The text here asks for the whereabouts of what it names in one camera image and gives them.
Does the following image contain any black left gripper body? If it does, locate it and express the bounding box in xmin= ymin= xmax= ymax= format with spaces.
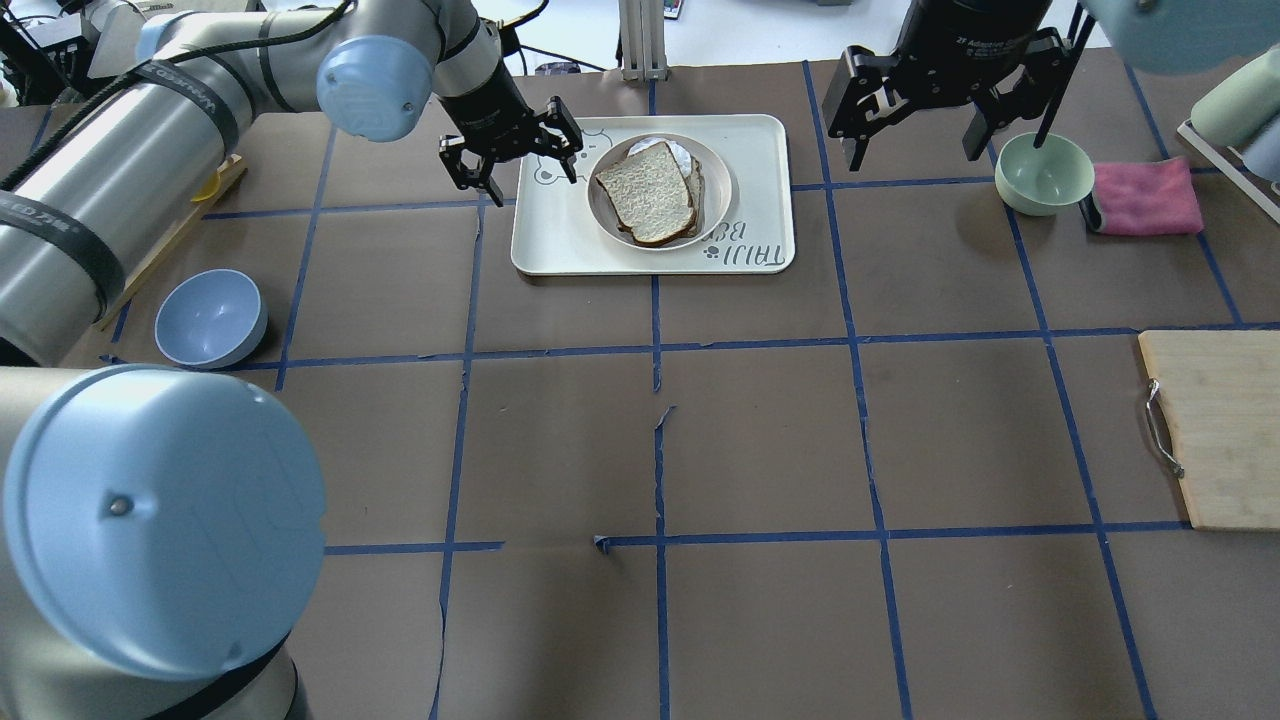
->
xmin=438 ymin=76 xmax=561 ymax=170

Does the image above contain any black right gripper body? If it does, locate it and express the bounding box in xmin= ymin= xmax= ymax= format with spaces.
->
xmin=884 ymin=1 xmax=1050 ymax=109

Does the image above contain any brown crust bread slice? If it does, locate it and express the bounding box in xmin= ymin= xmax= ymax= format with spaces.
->
xmin=593 ymin=145 xmax=692 ymax=249

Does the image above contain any cream round plate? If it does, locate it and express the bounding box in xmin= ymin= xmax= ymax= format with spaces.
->
xmin=585 ymin=133 xmax=733 ymax=252

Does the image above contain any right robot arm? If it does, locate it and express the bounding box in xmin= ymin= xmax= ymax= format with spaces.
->
xmin=820 ymin=1 xmax=1279 ymax=170

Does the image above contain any bread slice on plate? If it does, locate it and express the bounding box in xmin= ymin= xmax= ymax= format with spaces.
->
xmin=684 ymin=156 xmax=705 ymax=238

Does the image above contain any green bowl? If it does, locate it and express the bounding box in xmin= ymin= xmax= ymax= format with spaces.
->
xmin=995 ymin=132 xmax=1094 ymax=217

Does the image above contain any white bear tray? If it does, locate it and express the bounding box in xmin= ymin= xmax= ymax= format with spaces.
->
xmin=509 ymin=114 xmax=796 ymax=275

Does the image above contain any fried egg toy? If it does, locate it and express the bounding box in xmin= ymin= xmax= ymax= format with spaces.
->
xmin=626 ymin=136 xmax=698 ymax=181

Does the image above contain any pink cloth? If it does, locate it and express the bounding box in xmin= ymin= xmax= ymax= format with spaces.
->
xmin=1076 ymin=158 xmax=1204 ymax=237

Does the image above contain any green mug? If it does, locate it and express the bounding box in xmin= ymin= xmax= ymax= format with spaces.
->
xmin=1189 ymin=45 xmax=1279 ymax=146

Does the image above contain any wooden rack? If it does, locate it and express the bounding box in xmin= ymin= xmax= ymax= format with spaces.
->
xmin=92 ymin=152 xmax=247 ymax=332

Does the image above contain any yellow cup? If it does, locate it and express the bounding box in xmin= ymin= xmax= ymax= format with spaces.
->
xmin=189 ymin=170 xmax=221 ymax=204

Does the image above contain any blue mug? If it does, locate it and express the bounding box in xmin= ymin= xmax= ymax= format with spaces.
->
xmin=1242 ymin=117 xmax=1280 ymax=183

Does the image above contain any blue bowl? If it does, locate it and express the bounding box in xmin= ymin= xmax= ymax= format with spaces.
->
xmin=154 ymin=268 xmax=269 ymax=370

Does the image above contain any wooden cutting board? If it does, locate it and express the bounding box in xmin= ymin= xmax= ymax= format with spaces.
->
xmin=1138 ymin=331 xmax=1279 ymax=532

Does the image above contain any aluminium frame post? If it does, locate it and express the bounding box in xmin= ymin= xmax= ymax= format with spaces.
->
xmin=618 ymin=0 xmax=669 ymax=82

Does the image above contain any white wire mug rack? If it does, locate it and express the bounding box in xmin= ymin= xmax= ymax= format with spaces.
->
xmin=1178 ymin=120 xmax=1279 ymax=225

